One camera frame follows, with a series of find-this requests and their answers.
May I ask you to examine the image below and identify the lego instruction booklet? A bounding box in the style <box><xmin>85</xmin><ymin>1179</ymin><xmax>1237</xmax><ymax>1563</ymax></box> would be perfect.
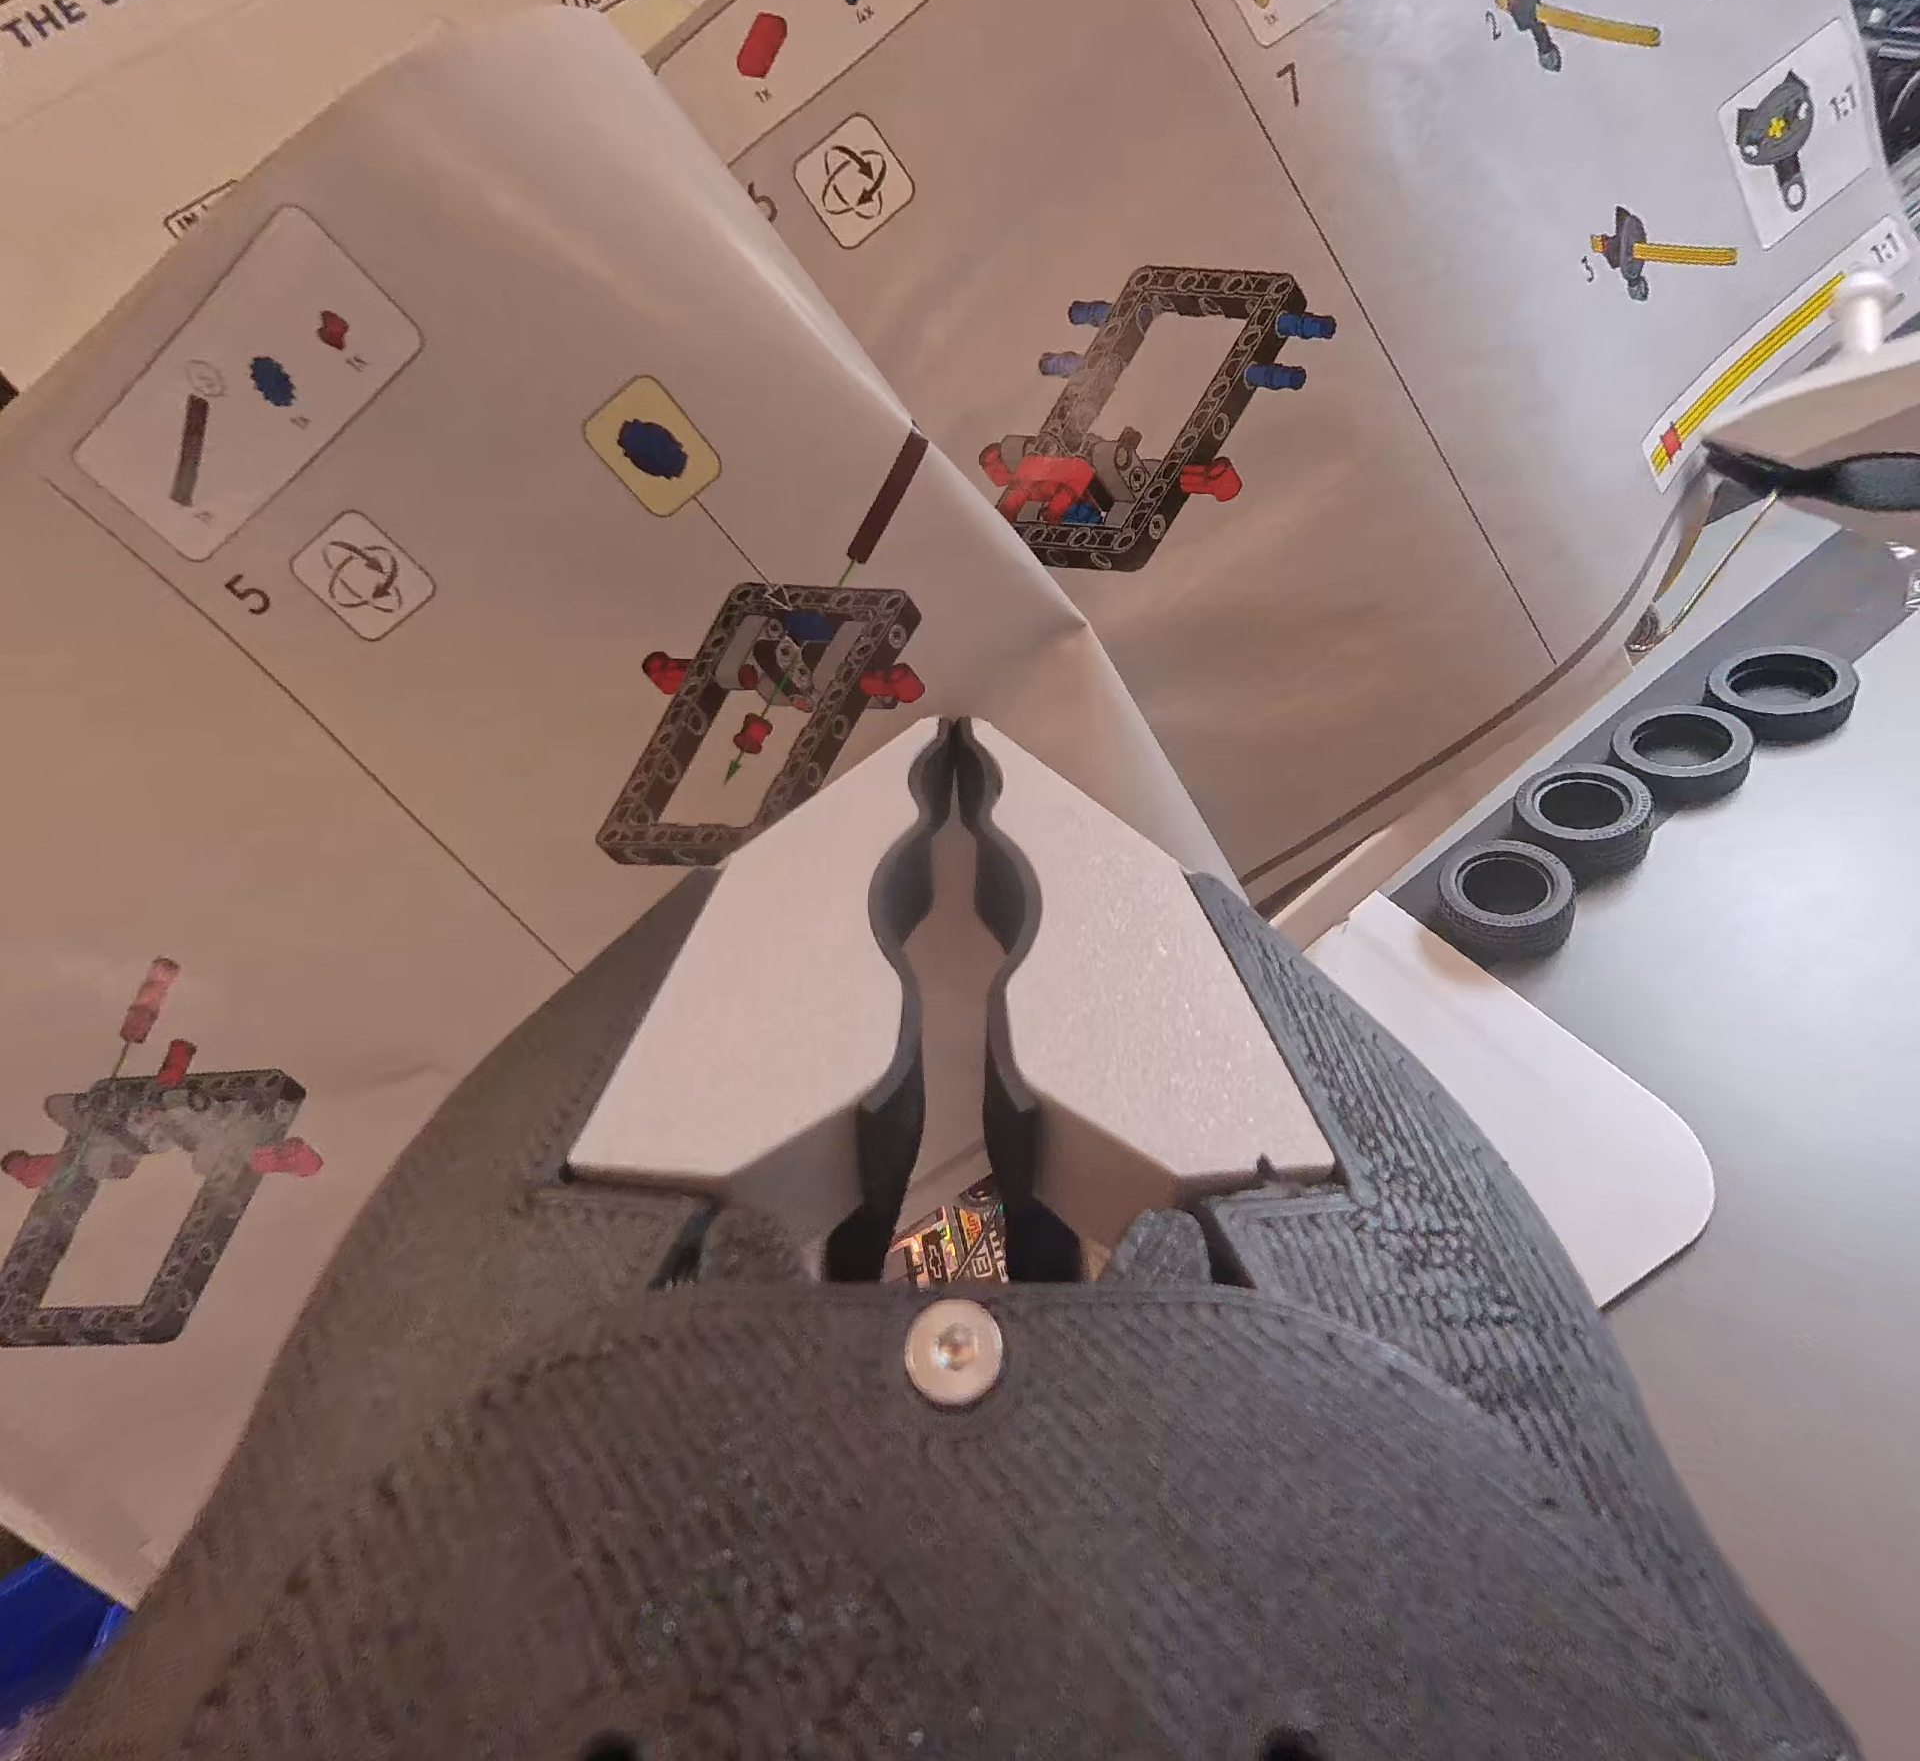
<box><xmin>0</xmin><ymin>0</ymin><xmax>1914</xmax><ymax>1606</ymax></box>

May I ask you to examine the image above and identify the black lego set box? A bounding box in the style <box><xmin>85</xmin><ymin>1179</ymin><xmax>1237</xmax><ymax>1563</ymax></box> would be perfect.
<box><xmin>1807</xmin><ymin>0</ymin><xmax>1920</xmax><ymax>236</ymax></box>

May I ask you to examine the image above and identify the colourful sticker sheet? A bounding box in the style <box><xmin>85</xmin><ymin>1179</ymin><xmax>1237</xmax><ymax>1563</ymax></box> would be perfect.
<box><xmin>886</xmin><ymin>1182</ymin><xmax>1010</xmax><ymax>1292</ymax></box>

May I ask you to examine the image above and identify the blue plastic bin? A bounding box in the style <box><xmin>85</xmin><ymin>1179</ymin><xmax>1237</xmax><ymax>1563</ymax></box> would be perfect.
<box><xmin>0</xmin><ymin>1552</ymin><xmax>137</xmax><ymax>1738</ymax></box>

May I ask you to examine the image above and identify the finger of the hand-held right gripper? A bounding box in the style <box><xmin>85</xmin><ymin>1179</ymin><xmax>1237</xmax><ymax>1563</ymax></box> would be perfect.
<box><xmin>1697</xmin><ymin>351</ymin><xmax>1920</xmax><ymax>513</ymax></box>

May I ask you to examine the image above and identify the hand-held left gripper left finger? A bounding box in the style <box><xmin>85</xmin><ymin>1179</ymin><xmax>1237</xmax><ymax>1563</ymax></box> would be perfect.
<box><xmin>566</xmin><ymin>715</ymin><xmax>962</xmax><ymax>1284</ymax></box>

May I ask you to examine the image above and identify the black rubber lego tire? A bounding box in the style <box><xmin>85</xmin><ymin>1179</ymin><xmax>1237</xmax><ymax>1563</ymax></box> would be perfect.
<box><xmin>1512</xmin><ymin>762</ymin><xmax>1658</xmax><ymax>882</ymax></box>
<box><xmin>1704</xmin><ymin>646</ymin><xmax>1862</xmax><ymax>746</ymax></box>
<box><xmin>1437</xmin><ymin>841</ymin><xmax>1578</xmax><ymax>968</ymax></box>
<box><xmin>1610</xmin><ymin>704</ymin><xmax>1757</xmax><ymax>808</ymax></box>

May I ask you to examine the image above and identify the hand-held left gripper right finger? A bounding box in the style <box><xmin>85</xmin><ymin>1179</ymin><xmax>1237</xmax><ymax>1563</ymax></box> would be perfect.
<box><xmin>951</xmin><ymin>715</ymin><xmax>1338</xmax><ymax>1284</ymax></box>

